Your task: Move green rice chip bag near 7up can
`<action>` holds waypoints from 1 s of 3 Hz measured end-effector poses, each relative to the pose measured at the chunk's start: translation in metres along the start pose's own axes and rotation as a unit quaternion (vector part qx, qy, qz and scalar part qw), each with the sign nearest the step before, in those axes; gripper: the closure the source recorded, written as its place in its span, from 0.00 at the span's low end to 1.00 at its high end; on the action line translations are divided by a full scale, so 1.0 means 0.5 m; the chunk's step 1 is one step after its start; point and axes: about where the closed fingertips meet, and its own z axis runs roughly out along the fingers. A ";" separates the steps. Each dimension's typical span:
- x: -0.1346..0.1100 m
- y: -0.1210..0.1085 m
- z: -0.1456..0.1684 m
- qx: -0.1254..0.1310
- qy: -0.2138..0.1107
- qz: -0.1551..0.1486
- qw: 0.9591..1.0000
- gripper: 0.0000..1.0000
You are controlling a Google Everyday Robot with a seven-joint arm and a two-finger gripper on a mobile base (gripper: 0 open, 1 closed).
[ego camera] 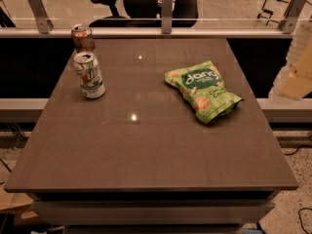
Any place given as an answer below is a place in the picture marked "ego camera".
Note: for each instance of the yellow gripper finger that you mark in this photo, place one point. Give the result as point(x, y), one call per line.
point(294, 80)

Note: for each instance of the green rice chip bag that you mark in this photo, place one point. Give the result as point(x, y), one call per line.
point(203, 87)

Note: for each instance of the white green 7up can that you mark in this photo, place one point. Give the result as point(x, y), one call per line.
point(89, 74)

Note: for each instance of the brown soda can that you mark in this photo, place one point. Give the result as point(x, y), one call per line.
point(83, 38)

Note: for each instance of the grey table drawer base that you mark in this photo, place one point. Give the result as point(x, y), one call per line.
point(199, 215)

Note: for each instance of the black office chair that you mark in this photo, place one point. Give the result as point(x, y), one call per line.
point(147, 13)

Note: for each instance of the cardboard box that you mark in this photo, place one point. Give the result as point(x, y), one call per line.
point(15, 209)

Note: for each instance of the right metal glass bracket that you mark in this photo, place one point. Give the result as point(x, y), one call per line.
point(288, 23)

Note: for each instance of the metal glass bracket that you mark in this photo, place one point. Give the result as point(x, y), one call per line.
point(43, 22)
point(288, 23)
point(167, 16)

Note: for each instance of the yellow frame cart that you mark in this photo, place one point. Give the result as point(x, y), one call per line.
point(273, 11)

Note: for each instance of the middle metal glass bracket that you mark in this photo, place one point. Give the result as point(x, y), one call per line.
point(167, 16)

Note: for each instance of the left metal glass bracket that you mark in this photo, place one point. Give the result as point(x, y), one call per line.
point(43, 22)

